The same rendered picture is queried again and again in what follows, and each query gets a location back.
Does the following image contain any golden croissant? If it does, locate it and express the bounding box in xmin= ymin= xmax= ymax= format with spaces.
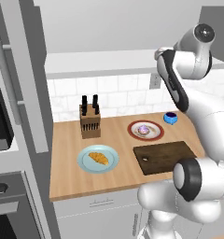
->
xmin=88 ymin=151 xmax=110 ymax=166

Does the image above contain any dark wooden cutting board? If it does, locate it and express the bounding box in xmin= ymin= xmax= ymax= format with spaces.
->
xmin=133 ymin=140 xmax=199 ymax=176

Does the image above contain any white base cabinet door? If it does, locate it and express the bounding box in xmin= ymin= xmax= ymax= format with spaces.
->
xmin=54 ymin=212 xmax=143 ymax=239

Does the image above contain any wooden knife block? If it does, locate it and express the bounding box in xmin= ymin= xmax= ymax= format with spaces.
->
xmin=78 ymin=104 xmax=102 ymax=140

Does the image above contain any pink frosted pastry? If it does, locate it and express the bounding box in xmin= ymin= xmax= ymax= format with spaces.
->
xmin=137 ymin=124 xmax=151 ymax=136

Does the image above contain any red-rimmed white plate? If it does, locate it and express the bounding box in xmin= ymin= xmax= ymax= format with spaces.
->
xmin=127 ymin=119 xmax=165 ymax=142

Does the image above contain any light blue plate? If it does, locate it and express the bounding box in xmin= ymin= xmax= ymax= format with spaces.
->
xmin=77 ymin=144 xmax=120 ymax=175

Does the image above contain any small blue bowl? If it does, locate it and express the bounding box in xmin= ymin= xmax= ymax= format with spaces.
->
xmin=162 ymin=111 xmax=179 ymax=126

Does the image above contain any grey tall appliance housing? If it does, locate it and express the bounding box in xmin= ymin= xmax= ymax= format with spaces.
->
xmin=0 ymin=0 xmax=63 ymax=239

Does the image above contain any white drawer front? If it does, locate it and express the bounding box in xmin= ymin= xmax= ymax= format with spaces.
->
xmin=52 ymin=188 xmax=144 ymax=219

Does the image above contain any black built-in microwave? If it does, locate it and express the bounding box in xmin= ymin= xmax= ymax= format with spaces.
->
xmin=0 ymin=63 xmax=15 ymax=153

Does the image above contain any black oven knob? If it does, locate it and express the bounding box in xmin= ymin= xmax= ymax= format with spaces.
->
xmin=0 ymin=182 xmax=9 ymax=195

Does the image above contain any grey wall outlet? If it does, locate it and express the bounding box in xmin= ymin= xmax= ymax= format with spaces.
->
xmin=149 ymin=73 xmax=162 ymax=91

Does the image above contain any white wall cabinet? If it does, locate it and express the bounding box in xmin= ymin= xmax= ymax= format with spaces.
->
xmin=33 ymin=0 xmax=224 ymax=80

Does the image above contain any grey vertical bar handle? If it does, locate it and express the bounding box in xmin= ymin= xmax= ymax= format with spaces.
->
xmin=1 ymin=44 xmax=24 ymax=107
xmin=17 ymin=100 xmax=49 ymax=154

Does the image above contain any grey drawer handle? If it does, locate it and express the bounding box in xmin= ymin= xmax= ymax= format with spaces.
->
xmin=89 ymin=198 xmax=115 ymax=208

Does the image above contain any grey cabinet door handle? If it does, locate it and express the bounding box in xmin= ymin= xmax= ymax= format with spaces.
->
xmin=132 ymin=212 xmax=140 ymax=238

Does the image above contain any grey oven handle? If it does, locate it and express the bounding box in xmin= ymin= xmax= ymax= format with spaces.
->
xmin=0 ymin=201 xmax=21 ymax=217

